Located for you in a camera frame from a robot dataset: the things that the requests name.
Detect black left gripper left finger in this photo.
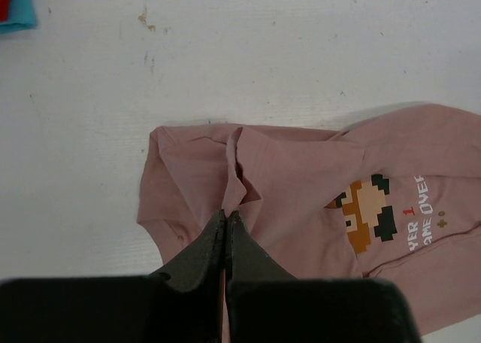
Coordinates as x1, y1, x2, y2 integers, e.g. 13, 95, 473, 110
1, 211, 226, 342

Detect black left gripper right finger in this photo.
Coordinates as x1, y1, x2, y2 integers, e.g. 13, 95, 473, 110
225, 211, 412, 342

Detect dusty pink printed t-shirt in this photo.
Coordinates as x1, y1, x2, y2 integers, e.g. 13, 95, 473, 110
138, 104, 480, 334

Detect folded teal t-shirt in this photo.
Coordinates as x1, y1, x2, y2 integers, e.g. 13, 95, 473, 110
0, 0, 37, 35

